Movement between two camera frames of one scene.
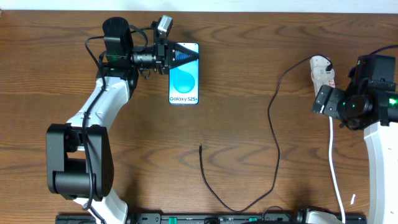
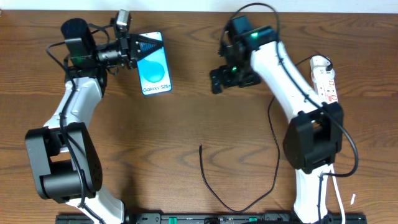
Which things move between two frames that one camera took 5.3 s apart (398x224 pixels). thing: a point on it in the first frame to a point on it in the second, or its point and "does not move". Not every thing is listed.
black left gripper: (165, 57) to (125, 51)
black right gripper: (328, 101) to (217, 80)
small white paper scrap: (353, 196) does not move
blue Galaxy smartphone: (184, 80) to (153, 70)
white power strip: (322, 77) does not move
